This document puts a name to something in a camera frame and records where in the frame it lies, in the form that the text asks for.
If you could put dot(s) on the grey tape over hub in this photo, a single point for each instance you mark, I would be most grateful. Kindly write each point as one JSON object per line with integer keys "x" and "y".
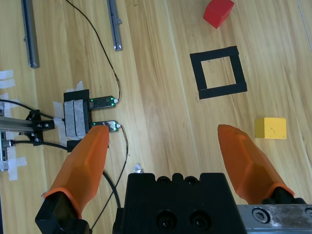
{"x": 73, "y": 119}

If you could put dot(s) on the black USB hub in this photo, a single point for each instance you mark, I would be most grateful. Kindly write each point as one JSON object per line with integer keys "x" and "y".
{"x": 85, "y": 112}

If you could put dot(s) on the yellow wooden block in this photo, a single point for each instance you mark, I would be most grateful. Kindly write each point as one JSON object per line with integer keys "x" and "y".
{"x": 270, "y": 129}

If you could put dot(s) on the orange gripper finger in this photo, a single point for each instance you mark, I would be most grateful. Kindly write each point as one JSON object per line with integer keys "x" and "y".
{"x": 248, "y": 165}
{"x": 83, "y": 170}

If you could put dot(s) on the short grey aluminium rail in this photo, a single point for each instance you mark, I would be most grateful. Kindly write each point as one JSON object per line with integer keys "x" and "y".
{"x": 115, "y": 24}

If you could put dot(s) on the black USB dongle green lights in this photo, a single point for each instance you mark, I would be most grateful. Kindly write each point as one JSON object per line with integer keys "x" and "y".
{"x": 102, "y": 102}
{"x": 112, "y": 125}

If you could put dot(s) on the small silver foil scrap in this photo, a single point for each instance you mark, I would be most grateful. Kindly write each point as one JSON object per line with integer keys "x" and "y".
{"x": 138, "y": 168}

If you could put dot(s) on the black tape square outline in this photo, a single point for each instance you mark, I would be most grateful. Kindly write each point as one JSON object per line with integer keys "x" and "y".
{"x": 198, "y": 73}

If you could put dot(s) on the long grey aluminium rail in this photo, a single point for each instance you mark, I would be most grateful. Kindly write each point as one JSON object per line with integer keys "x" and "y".
{"x": 30, "y": 36}

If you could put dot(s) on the white masking tape cross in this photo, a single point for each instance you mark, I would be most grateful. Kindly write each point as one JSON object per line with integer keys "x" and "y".
{"x": 14, "y": 168}

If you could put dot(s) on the red wooden block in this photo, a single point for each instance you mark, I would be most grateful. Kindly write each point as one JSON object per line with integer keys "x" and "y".
{"x": 217, "y": 13}

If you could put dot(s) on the black corner bracket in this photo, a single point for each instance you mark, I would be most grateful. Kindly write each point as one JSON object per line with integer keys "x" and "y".
{"x": 45, "y": 125}

